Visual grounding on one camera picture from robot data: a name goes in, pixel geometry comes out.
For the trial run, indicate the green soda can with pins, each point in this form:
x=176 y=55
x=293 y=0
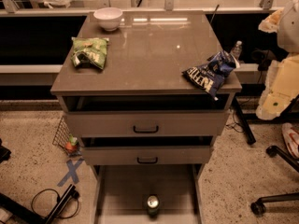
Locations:
x=153 y=204

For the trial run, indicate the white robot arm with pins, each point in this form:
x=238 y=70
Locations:
x=282 y=79

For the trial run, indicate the grey drawer cabinet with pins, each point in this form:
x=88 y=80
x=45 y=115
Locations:
x=146 y=55

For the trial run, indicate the middle grey drawer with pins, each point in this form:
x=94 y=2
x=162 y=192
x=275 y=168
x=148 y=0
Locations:
x=147 y=150

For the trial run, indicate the grey drawer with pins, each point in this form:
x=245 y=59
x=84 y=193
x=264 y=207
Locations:
x=147 y=150
x=145 y=116

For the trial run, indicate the top grey drawer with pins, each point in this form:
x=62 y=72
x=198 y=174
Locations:
x=145 y=116

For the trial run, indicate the bottom open drawer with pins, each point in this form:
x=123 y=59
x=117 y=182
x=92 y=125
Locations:
x=122 y=192

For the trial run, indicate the blue chip bag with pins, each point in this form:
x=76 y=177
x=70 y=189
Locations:
x=210 y=76

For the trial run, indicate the green chip bag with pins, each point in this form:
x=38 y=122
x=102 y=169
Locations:
x=89 y=50

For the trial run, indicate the orange green item in basket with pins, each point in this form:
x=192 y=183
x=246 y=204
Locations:
x=71 y=146

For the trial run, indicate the white ceramic bowl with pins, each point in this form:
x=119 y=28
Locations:
x=108 y=18

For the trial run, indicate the blue tape cross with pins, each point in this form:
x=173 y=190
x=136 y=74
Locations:
x=72 y=172

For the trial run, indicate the clear plastic water bottle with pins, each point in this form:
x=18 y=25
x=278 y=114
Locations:
x=237 y=49

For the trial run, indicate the black table leg right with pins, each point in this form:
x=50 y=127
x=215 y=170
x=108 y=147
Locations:
x=244 y=124

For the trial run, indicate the black headphones on ledge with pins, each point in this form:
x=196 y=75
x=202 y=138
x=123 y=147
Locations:
x=263 y=58

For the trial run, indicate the white red sneaker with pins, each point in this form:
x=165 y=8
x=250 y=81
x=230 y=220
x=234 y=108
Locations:
x=291 y=139

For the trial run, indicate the wire mesh basket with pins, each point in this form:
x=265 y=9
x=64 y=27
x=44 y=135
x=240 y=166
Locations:
x=61 y=137

